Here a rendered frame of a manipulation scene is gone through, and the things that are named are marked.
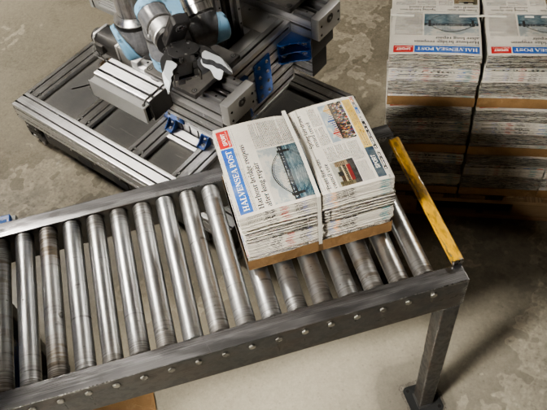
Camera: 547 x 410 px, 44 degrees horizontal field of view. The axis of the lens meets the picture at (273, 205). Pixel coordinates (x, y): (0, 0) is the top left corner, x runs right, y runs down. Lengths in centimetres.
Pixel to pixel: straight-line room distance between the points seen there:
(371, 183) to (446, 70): 76
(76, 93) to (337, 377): 171
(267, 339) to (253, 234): 25
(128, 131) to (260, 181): 145
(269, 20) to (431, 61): 63
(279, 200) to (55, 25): 267
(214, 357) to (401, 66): 111
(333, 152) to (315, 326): 41
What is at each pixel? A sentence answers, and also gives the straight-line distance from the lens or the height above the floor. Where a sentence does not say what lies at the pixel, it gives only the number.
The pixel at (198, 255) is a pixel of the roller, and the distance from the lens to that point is 174.
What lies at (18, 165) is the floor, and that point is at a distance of 329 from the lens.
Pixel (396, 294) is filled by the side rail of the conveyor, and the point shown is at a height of 80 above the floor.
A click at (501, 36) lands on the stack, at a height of 83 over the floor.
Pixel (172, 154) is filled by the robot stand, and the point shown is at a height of 21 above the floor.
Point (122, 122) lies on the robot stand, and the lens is 298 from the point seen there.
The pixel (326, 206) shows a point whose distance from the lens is 156.
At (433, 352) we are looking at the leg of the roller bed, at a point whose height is 43.
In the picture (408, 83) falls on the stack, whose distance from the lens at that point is 226.
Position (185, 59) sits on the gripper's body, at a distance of 158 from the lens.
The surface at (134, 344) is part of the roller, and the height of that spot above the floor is 80.
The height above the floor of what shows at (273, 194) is 103.
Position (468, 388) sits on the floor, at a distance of 245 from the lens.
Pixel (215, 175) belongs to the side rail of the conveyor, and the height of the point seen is 80.
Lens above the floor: 223
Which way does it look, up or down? 52 degrees down
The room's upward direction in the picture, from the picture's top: 8 degrees counter-clockwise
